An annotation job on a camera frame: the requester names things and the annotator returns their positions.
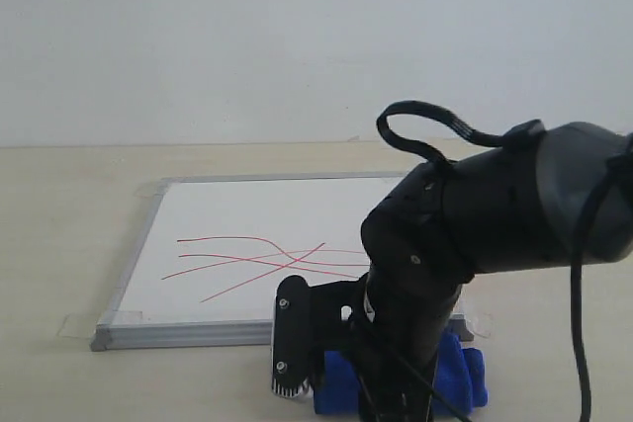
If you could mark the clear tape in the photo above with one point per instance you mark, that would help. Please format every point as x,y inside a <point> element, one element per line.
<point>82,325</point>
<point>481,325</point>
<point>150,190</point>

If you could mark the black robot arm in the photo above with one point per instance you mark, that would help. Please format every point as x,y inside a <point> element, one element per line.
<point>562,198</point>

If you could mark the clear tape front right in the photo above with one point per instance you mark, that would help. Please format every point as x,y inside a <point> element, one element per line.
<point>481,325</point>

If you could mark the blue microfibre cloth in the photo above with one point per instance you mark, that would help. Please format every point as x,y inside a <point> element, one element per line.
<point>460,379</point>

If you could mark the white board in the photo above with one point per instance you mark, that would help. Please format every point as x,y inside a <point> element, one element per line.
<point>213,250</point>

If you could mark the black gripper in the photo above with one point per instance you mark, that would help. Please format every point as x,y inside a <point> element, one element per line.
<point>388,331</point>

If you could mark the clear tape back left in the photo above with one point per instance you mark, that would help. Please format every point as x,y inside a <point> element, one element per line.
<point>150,190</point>

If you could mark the clear tape front left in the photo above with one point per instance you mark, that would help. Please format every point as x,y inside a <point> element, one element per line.
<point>82,325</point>

